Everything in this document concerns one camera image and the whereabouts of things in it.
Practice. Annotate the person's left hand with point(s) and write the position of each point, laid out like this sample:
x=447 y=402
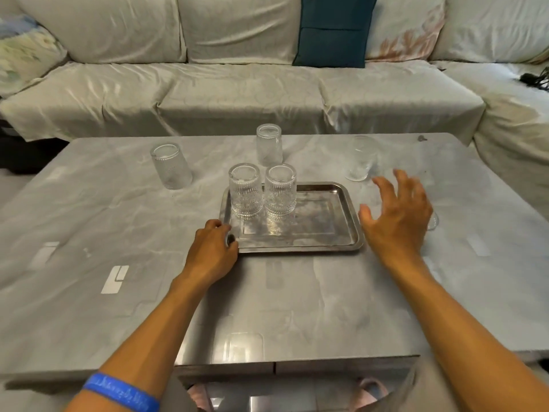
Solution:
x=210 y=255

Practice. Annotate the person's right hand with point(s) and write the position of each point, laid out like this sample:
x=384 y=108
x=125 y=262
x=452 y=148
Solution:
x=401 y=229

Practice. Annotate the person's left thumb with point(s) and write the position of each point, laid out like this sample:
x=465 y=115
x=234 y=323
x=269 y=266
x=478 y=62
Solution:
x=232 y=247

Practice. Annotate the person's right thumb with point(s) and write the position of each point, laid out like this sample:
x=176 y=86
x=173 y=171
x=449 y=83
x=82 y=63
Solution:
x=366 y=219

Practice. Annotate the person's right middle finger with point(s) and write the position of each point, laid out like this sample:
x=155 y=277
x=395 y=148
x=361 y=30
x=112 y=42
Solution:
x=402 y=183

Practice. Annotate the steel rectangular tray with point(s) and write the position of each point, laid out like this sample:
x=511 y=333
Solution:
x=317 y=223

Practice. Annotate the person's right forearm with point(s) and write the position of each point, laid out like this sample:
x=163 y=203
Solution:
x=463 y=334

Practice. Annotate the person's left forearm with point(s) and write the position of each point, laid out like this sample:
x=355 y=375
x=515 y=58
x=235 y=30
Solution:
x=146 y=334

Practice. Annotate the plain clear drinking glass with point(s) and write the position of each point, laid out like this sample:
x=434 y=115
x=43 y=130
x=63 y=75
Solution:
x=361 y=160

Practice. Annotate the ribbed clear drinking glass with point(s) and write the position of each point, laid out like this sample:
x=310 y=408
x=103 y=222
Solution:
x=245 y=190
x=280 y=188
x=269 y=143
x=171 y=167

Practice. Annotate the coral floral cushion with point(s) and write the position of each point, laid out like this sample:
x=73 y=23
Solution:
x=405 y=34

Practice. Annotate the cream covered sofa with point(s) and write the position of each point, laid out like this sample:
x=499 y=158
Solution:
x=257 y=98

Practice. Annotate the teal cushion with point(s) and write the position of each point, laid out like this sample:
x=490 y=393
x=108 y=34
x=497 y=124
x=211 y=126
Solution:
x=332 y=34

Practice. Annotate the person's grey shorts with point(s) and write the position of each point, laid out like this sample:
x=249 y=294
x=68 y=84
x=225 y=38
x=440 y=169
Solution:
x=429 y=390

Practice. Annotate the cream sofa back cushion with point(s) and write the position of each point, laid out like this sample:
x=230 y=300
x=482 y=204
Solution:
x=103 y=25
x=493 y=25
x=240 y=25

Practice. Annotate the blue rubber wristband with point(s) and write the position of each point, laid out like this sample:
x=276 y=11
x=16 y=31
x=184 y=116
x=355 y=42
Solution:
x=120 y=392

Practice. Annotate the blue green floral cushion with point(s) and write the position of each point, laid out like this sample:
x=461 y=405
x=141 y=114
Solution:
x=25 y=55

